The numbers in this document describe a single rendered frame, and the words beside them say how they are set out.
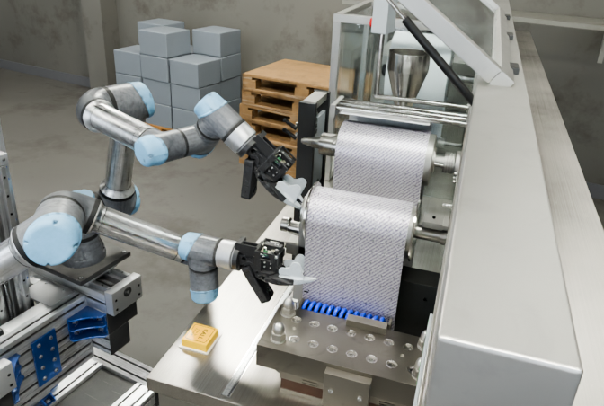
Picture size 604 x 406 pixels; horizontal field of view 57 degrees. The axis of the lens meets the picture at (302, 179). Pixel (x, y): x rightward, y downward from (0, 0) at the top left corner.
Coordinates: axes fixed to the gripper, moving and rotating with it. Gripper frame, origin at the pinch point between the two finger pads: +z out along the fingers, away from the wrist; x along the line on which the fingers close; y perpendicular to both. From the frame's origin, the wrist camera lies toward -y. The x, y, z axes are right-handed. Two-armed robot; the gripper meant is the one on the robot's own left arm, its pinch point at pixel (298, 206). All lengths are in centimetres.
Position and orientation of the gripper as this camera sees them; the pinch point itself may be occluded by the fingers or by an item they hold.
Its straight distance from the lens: 139.3
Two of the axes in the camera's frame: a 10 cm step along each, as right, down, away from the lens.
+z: 7.1, 7.1, 0.5
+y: 6.4, -6.0, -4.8
